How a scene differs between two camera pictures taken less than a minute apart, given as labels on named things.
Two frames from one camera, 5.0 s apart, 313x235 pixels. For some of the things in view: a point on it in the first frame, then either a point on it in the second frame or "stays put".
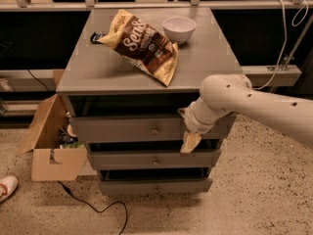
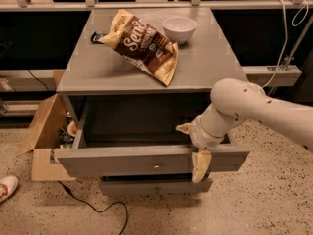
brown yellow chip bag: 140,41 stays put
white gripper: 195,123 -> 202,133
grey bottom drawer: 156,186 stays put
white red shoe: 7,185 stays put
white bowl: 179,28 stays put
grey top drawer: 143,129 -> 138,161
